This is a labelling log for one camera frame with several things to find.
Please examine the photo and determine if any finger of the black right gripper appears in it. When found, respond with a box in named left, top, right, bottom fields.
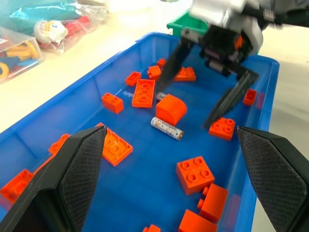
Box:
left=201, top=68, right=260, bottom=130
left=156, top=38, right=194, bottom=94

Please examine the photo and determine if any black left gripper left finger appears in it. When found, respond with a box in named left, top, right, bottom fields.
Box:
left=0, top=125, right=108, bottom=232

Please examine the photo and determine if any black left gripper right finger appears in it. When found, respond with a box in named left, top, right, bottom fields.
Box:
left=236, top=126, right=309, bottom=232

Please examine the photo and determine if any green plastic bin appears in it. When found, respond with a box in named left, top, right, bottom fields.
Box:
left=166, top=9, right=211, bottom=37

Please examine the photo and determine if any blue plastic bin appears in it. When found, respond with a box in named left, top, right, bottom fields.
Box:
left=0, top=31, right=281, bottom=232

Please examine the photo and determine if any orange four-stud toy brick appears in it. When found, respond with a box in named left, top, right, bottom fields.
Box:
left=208, top=116, right=237, bottom=142
left=175, top=155, right=216, bottom=196
left=0, top=169, right=35, bottom=205
left=173, top=66, right=197, bottom=82

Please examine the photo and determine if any orange flat six-stud plate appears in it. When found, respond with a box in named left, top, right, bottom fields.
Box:
left=96, top=122, right=134, bottom=167
left=131, top=79, right=156, bottom=109

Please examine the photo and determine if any clear bag of toys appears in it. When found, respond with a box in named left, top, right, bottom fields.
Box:
left=33, top=3, right=108, bottom=56

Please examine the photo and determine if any clear box of toys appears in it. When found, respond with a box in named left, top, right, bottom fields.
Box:
left=0, top=26, right=46, bottom=85

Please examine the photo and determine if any teal plastic bag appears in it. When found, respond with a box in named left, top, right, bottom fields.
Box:
left=9, top=0, right=82, bottom=37

